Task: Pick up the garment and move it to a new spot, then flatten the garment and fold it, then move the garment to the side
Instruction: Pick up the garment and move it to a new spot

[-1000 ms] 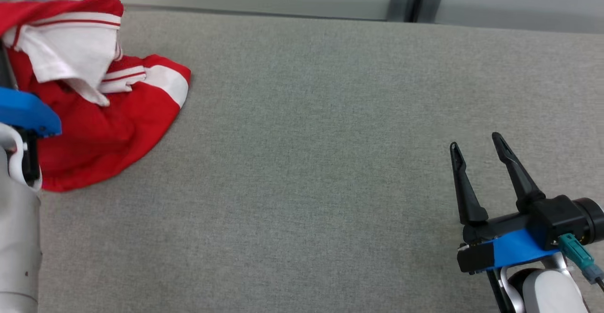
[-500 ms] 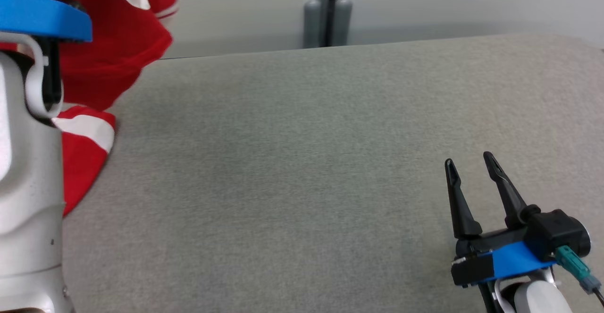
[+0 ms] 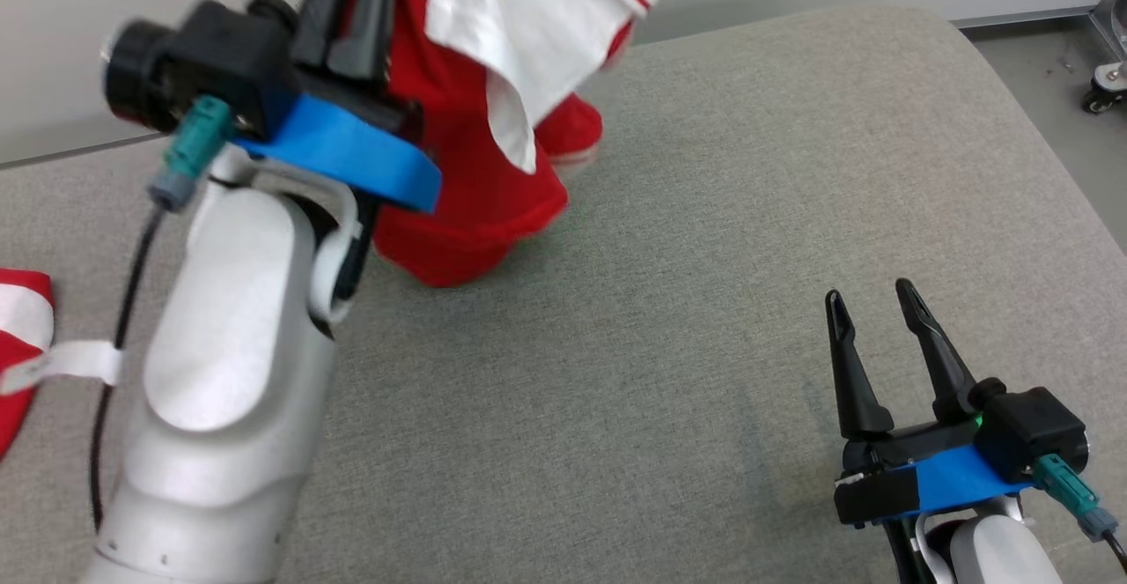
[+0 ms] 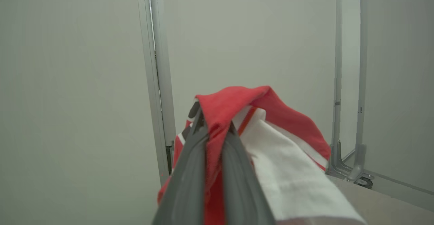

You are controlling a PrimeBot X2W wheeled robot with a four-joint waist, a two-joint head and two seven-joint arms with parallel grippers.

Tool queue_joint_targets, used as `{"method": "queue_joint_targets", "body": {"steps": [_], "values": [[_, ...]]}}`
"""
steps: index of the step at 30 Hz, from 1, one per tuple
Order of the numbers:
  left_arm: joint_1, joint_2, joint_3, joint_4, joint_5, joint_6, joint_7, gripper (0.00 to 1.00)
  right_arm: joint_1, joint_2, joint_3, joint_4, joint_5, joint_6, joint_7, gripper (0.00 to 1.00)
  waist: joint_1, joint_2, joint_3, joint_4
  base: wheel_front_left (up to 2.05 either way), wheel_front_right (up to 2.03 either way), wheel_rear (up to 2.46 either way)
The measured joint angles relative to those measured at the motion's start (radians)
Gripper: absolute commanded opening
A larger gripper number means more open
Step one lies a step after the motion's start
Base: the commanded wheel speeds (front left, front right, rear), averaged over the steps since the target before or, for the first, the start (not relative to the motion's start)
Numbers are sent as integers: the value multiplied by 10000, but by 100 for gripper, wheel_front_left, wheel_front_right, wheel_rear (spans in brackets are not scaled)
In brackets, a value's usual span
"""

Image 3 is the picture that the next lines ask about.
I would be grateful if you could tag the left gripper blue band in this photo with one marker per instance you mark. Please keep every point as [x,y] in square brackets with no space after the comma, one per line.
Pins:
[352,148]

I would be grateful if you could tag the grey metal frame with caster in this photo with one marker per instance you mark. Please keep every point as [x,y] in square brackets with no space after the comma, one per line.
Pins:
[1111,47]

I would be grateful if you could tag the red shorts white stripe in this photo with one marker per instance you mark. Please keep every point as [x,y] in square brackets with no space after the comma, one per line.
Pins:
[18,302]

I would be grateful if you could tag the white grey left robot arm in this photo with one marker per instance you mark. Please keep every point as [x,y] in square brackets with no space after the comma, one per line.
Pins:
[220,337]

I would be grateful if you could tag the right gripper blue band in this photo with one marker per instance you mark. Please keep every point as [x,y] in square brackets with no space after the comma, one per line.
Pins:
[933,478]

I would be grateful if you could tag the red jersey shirt white sleeves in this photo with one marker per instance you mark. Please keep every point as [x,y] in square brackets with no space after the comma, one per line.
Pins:
[458,170]

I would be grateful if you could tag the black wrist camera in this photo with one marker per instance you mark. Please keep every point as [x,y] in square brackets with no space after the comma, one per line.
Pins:
[1030,430]
[211,60]

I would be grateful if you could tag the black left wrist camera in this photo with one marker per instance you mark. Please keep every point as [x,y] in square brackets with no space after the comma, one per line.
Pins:
[211,60]

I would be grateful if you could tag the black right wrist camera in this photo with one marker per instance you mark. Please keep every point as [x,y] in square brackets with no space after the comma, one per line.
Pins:
[1030,430]

